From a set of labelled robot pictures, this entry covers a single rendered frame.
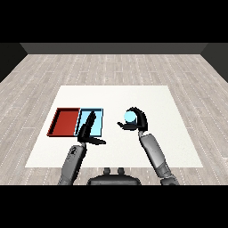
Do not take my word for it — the light blue shallow open box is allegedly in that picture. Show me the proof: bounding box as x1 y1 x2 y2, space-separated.
74 108 104 137

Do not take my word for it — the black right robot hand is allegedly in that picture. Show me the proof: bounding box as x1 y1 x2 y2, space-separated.
117 106 149 134

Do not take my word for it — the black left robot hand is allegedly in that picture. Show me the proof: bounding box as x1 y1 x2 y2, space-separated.
77 110 107 146

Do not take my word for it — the small blue can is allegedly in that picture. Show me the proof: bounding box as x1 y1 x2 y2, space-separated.
123 110 138 126

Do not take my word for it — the red shallow open box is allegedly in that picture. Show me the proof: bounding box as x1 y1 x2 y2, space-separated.
46 107 81 138

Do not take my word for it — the dark grey robot body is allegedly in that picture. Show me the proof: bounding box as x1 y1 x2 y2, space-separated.
86 167 142 186

